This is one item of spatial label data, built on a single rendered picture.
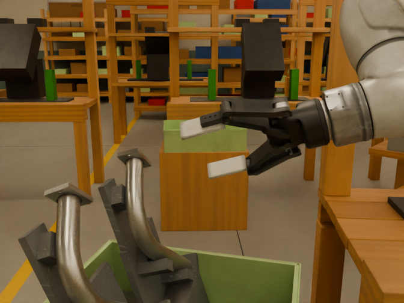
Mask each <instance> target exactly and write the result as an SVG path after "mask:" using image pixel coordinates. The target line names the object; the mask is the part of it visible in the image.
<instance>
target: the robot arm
mask: <svg viewBox="0 0 404 303"><path fill-rule="evenodd" d="M339 27H340V34H341V39H342V42H343V46H344V49H345V51H346V55H347V57H348V59H349V61H350V64H351V65H352V67H353V68H354V69H355V71H356V73H357V75H358V79H359V82H356V83H354V82H353V83H351V84H349V85H345V86H342V87H338V88H333V89H330V90H326V91H324V92H323V93H322V100H321V101H320V100H319V99H317V98H315V99H310V100H306V101H303V102H299V103H297V104H296V109H294V110H290V108H289V103H288V100H287V98H286V97H282V98H279V99H273V100H263V99H222V100H221V104H220V109H221V110H219V111H217V112H213V113H210V114H207V115H202V116H201V117H199V118H195V119H192V120H188V121H184V122H181V123H180V138H181V139H182V140H184V139H189V138H193V137H196V136H200V135H205V134H208V133H212V132H216V131H219V130H224V129H225V125H229V126H236V127H242V128H246V129H253V130H259V131H262V132H263V134H266V136H267V138H268V139H267V141H266V142H264V143H263V144H262V145H261V146H260V147H259V148H257V149H256V150H255V151H253V152H252V153H251V154H250V155H249V156H248V157H246V158H245V155H242V156H236V157H233V158H229V159H224V160H221V161H217V162H212V163H209V164H207V170H208V176H209V179H214V178H217V177H222V176H227V175H230V174H235V173H240V172H243V171H247V174H248V175H249V176H252V175H254V176H257V175H259V174H261V173H263V172H265V171H267V170H269V169H271V168H273V167H275V166H277V165H279V164H281V163H282V162H284V161H286V160H288V159H291V158H295V157H298V156H300V155H302V153H301V149H300V146H299V145H300V144H305V146H306V148H308V149H312V148H316V147H321V146H325V145H328V143H330V140H332V141H333V143H334V145H335V146H336V147H341V146H344V145H349V144H354V143H357V142H361V141H368V140H370V139H376V138H400V137H404V0H344V1H343V3H342V5H341V9H340V15H339ZM231 106H232V108H231ZM230 117H231V118H230ZM259 166H260V168H259Z"/></svg>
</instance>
